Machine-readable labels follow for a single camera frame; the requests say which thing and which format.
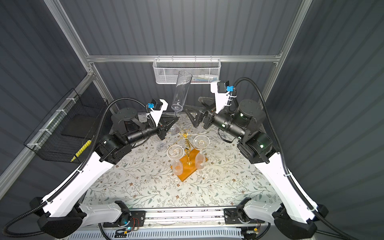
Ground black wire wall basket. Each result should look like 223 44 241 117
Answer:
24 89 108 164

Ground floral table mat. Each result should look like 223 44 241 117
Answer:
83 128 280 209

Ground gold wire glass rack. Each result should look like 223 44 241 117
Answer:
176 122 212 166

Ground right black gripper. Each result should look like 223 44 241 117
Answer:
183 95 244 142

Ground black corrugated cable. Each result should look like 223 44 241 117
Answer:
1 97 157 238
232 77 361 240

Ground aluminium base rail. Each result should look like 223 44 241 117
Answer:
59 205 307 240

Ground yellow black striped tool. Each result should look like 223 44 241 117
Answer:
71 140 92 163

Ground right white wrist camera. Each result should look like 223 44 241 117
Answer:
210 81 234 114

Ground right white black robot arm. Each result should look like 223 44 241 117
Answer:
184 97 318 240

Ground items in white basket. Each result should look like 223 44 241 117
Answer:
191 74 220 84

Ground clear flute glass front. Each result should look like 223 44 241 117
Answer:
167 145 185 176

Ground black pad in basket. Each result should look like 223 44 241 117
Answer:
61 115 96 139

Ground orange wooden rack base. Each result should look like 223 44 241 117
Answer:
171 150 208 182

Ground white mesh wall basket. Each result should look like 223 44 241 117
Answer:
153 58 222 85

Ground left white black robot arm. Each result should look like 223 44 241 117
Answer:
37 108 179 239

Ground left black corrugated cable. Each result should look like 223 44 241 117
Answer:
1 97 157 238

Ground right black corrugated cable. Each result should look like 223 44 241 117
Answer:
232 77 361 240

